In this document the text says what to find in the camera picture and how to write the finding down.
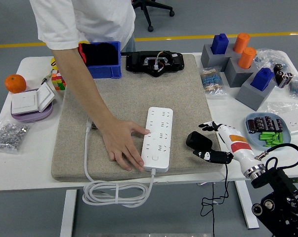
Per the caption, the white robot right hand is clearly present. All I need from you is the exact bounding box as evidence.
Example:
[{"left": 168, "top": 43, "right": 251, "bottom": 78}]
[{"left": 192, "top": 120, "right": 259, "bottom": 173}]

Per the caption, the person's right hand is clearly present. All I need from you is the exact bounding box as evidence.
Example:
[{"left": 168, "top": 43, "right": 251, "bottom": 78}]
[{"left": 101, "top": 119, "right": 151, "bottom": 173}]

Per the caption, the white power strip with cord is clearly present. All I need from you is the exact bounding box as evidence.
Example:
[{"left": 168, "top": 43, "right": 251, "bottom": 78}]
[{"left": 82, "top": 106, "right": 174, "bottom": 208}]

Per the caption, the black plug with cord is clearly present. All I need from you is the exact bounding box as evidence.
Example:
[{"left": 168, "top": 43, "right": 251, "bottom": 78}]
[{"left": 185, "top": 131, "right": 230, "bottom": 218}]

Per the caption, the light blue plate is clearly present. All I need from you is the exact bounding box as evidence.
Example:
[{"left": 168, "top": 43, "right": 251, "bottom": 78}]
[{"left": 245, "top": 112, "right": 292, "bottom": 151}]

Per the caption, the dark capacitor pack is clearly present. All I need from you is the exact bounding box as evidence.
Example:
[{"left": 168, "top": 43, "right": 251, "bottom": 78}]
[
  {"left": 254, "top": 117, "right": 266, "bottom": 133},
  {"left": 246, "top": 118, "right": 257, "bottom": 134},
  {"left": 273, "top": 118, "right": 285, "bottom": 133},
  {"left": 263, "top": 116, "right": 275, "bottom": 131}
]

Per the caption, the pile of green pegs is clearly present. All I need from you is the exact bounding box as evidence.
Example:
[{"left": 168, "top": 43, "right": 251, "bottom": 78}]
[{"left": 258, "top": 131, "right": 287, "bottom": 148}]

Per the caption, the grey-brown mat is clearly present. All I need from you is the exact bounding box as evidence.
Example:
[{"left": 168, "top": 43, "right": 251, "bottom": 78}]
[{"left": 51, "top": 53, "right": 225, "bottom": 183}]

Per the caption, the white socket panel in bag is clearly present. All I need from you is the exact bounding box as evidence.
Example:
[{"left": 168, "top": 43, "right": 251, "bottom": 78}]
[{"left": 266, "top": 101, "right": 298, "bottom": 135}]

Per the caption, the blue plastic bin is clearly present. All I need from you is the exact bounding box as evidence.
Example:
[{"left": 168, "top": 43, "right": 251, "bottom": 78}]
[{"left": 85, "top": 40, "right": 122, "bottom": 79}]

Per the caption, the blue square peg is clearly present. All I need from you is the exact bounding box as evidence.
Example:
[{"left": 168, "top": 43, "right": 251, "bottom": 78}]
[
  {"left": 211, "top": 33, "right": 230, "bottom": 55},
  {"left": 250, "top": 67, "right": 275, "bottom": 92}
]

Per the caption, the bag of blue resistors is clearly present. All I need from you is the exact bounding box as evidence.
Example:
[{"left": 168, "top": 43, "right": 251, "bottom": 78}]
[{"left": 200, "top": 67, "right": 226, "bottom": 97}]

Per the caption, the black electronic device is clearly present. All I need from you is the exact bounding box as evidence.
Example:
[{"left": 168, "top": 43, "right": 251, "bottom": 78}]
[{"left": 120, "top": 50, "right": 185, "bottom": 78}]

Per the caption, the colourful puzzle cube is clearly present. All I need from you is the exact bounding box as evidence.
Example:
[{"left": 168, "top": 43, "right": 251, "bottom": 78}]
[{"left": 51, "top": 69, "right": 67, "bottom": 91}]

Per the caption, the black pouch with red trim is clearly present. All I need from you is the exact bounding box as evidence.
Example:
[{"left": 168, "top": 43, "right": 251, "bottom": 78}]
[{"left": 77, "top": 42, "right": 120, "bottom": 67}]

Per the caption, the orange cylinder peg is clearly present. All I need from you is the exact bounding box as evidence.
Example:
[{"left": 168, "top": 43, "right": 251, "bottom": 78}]
[
  {"left": 237, "top": 46, "right": 257, "bottom": 70},
  {"left": 232, "top": 33, "right": 251, "bottom": 54}
]

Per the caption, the purple round dish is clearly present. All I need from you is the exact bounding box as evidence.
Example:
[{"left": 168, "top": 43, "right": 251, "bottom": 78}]
[{"left": 10, "top": 87, "right": 53, "bottom": 123}]

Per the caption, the wide grey holder block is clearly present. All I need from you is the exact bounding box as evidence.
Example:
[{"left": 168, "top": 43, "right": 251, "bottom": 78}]
[{"left": 201, "top": 43, "right": 237, "bottom": 73}]

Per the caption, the clear crumpled plastic bag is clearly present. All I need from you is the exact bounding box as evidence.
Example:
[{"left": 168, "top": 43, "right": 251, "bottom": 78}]
[{"left": 254, "top": 48, "right": 292, "bottom": 72}]

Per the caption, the bag of metal nuts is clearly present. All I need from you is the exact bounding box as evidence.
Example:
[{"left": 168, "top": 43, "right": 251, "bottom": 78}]
[{"left": 0, "top": 119, "right": 32, "bottom": 154}]

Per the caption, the orange fruit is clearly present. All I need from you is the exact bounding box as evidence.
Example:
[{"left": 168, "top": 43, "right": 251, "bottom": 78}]
[{"left": 4, "top": 74, "right": 27, "bottom": 94}]

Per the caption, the black office chair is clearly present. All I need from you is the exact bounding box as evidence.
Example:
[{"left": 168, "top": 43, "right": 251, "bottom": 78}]
[{"left": 131, "top": 0, "right": 175, "bottom": 32}]

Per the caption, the person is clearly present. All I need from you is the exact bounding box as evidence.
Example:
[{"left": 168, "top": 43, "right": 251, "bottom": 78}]
[{"left": 29, "top": 0, "right": 151, "bottom": 173}]

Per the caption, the thin black hanging cable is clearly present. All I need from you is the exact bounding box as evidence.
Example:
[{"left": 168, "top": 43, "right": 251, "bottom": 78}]
[{"left": 211, "top": 182, "right": 215, "bottom": 237}]

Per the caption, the white wall switch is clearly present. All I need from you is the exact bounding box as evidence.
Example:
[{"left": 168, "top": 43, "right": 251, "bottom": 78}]
[{"left": 10, "top": 82, "right": 56, "bottom": 116}]

